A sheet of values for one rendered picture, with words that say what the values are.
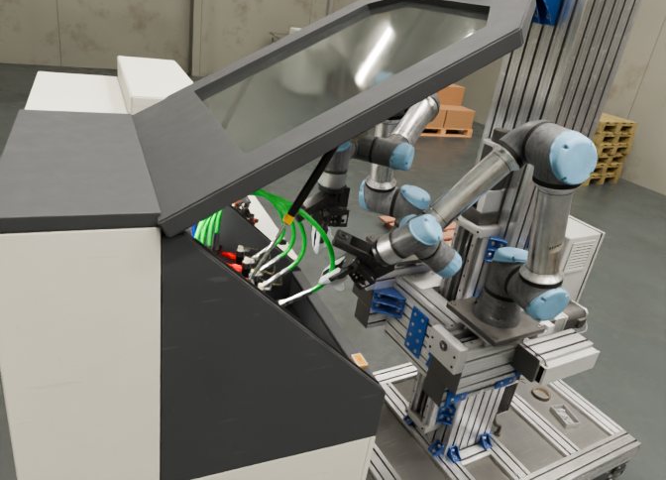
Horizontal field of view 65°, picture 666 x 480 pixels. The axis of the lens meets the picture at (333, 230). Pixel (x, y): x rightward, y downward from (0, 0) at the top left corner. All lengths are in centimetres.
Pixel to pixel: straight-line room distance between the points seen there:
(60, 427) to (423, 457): 155
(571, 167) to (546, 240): 22
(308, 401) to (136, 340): 47
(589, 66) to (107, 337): 150
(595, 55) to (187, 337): 140
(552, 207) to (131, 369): 105
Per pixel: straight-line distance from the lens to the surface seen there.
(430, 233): 124
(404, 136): 151
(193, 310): 111
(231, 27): 1138
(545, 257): 150
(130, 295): 107
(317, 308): 175
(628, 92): 880
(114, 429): 127
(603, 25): 182
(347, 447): 157
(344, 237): 133
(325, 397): 139
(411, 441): 244
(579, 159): 138
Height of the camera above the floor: 190
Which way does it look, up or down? 24 degrees down
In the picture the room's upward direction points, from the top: 9 degrees clockwise
